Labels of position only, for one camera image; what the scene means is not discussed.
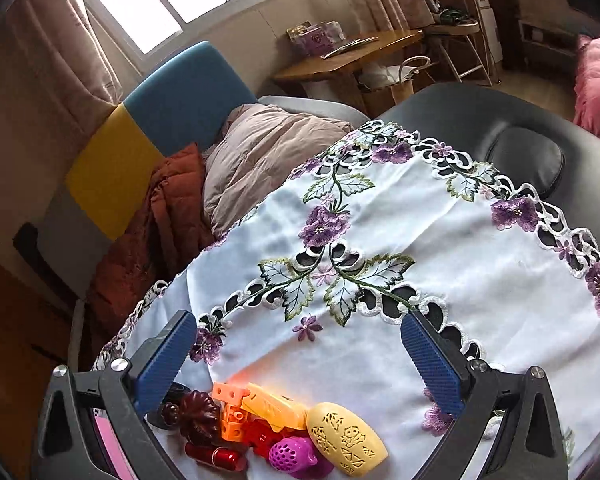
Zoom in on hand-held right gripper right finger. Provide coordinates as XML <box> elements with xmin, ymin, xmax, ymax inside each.
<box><xmin>401</xmin><ymin>310</ymin><xmax>568</xmax><ymax>480</ymax></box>

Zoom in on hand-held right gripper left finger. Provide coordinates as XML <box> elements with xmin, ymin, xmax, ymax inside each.
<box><xmin>30</xmin><ymin>310</ymin><xmax>198</xmax><ymax>480</ymax></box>

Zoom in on dark red flower-shaped mold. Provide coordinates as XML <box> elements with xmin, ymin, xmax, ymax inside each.
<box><xmin>180</xmin><ymin>390</ymin><xmax>222</xmax><ymax>446</ymax></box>

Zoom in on orange building block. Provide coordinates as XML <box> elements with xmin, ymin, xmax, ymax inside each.
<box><xmin>211</xmin><ymin>382</ymin><xmax>253</xmax><ymax>443</ymax></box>

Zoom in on pink tray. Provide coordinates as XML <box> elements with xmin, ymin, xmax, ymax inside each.
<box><xmin>92</xmin><ymin>407</ymin><xmax>138</xmax><ymax>480</ymax></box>

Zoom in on small red ball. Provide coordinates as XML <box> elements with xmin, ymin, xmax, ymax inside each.
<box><xmin>184</xmin><ymin>441</ymin><xmax>248</xmax><ymax>472</ymax></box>

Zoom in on yellow embossed oval toy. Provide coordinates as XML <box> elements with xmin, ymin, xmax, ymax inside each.
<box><xmin>306</xmin><ymin>401</ymin><xmax>388</xmax><ymax>477</ymax></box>

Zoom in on yellow plastic toy piece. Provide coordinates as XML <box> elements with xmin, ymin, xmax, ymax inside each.
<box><xmin>242</xmin><ymin>382</ymin><xmax>308</xmax><ymax>431</ymax></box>

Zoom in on black round toy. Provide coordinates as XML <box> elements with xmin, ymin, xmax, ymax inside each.
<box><xmin>147</xmin><ymin>382</ymin><xmax>191</xmax><ymax>430</ymax></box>

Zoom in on red building block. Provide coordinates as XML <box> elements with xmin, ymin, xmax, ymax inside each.
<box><xmin>240</xmin><ymin>417</ymin><xmax>286</xmax><ymax>458</ymax></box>

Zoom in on white floral embroidered tablecloth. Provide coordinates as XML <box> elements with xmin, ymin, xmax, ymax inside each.
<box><xmin>92</xmin><ymin>120</ymin><xmax>600</xmax><ymax>480</ymax></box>

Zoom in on brown blanket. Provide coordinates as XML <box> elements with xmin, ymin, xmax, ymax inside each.
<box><xmin>87</xmin><ymin>142</ymin><xmax>216</xmax><ymax>331</ymax></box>

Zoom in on purple perforated toy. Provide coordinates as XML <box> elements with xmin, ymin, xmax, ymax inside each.
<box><xmin>267</xmin><ymin>436</ymin><xmax>336</xmax><ymax>478</ymax></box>

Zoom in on beige quilted pillow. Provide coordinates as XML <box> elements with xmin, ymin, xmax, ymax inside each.
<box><xmin>202</xmin><ymin>102</ymin><xmax>368</xmax><ymax>241</ymax></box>

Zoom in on black padded table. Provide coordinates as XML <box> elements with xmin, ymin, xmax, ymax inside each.
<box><xmin>377</xmin><ymin>81</ymin><xmax>600</xmax><ymax>480</ymax></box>

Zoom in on blue yellow grey headboard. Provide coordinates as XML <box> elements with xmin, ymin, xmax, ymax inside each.
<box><xmin>45</xmin><ymin>40</ymin><xmax>258</xmax><ymax>301</ymax></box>

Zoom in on white plastic bag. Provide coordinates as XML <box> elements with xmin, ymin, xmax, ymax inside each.
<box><xmin>359</xmin><ymin>64</ymin><xmax>406</xmax><ymax>89</ymax></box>

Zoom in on wooden desk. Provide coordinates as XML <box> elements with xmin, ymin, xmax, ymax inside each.
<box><xmin>272</xmin><ymin>29</ymin><xmax>426</xmax><ymax>111</ymax></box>

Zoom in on open booklet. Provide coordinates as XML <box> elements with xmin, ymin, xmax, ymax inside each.
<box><xmin>320</xmin><ymin>36</ymin><xmax>381</xmax><ymax>60</ymax></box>

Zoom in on purple box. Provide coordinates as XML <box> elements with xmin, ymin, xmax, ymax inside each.
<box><xmin>292</xmin><ymin>27</ymin><xmax>346</xmax><ymax>56</ymax></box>

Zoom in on wooden nightstand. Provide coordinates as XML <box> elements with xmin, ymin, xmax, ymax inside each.
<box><xmin>517</xmin><ymin>17</ymin><xmax>581</xmax><ymax>66</ymax></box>

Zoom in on white cabinet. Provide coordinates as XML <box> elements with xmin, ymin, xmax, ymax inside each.
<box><xmin>472</xmin><ymin>0</ymin><xmax>503</xmax><ymax>61</ymax></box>

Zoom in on large window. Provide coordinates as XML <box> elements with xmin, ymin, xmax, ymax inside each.
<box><xmin>72</xmin><ymin>0</ymin><xmax>331</xmax><ymax>58</ymax></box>

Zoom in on wooden folding chair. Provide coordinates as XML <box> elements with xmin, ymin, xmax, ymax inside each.
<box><xmin>425</xmin><ymin>0</ymin><xmax>496</xmax><ymax>86</ymax></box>

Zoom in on paper bag with handle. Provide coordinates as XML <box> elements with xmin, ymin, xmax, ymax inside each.
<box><xmin>390</xmin><ymin>55</ymin><xmax>433</xmax><ymax>106</ymax></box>

